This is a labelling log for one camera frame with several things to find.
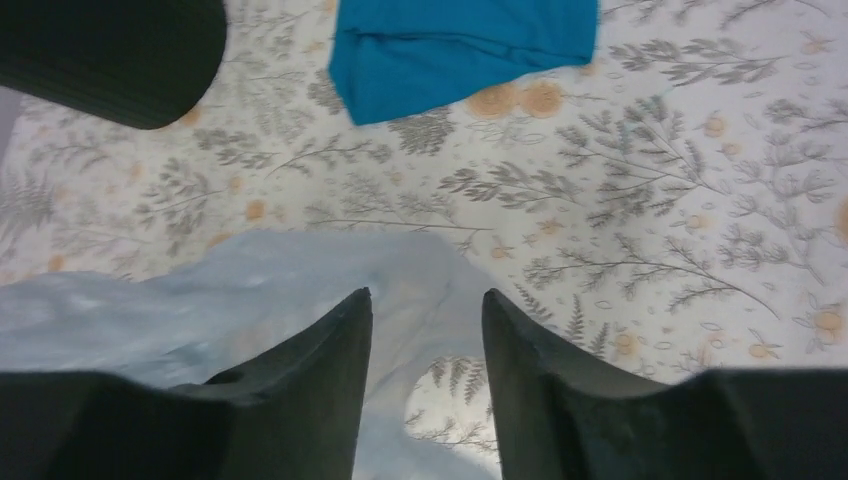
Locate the light blue plastic trash bag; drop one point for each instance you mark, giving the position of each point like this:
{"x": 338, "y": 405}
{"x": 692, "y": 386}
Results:
{"x": 427, "y": 389}

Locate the black plastic trash bin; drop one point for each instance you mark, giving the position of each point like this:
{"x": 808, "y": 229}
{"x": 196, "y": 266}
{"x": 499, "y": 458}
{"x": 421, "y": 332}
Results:
{"x": 142, "y": 64}

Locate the floral patterned table mat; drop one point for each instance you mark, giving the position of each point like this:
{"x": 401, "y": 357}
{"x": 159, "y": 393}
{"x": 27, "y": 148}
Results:
{"x": 677, "y": 205}

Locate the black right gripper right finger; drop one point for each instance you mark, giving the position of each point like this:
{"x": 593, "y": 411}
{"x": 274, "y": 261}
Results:
{"x": 561, "y": 413}

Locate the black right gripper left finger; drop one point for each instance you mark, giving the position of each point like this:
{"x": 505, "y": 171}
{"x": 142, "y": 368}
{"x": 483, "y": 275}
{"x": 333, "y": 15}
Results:
{"x": 292, "y": 412}

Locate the bright blue folded cloth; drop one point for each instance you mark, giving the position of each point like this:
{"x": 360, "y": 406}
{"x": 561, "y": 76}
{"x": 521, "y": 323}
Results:
{"x": 395, "y": 58}

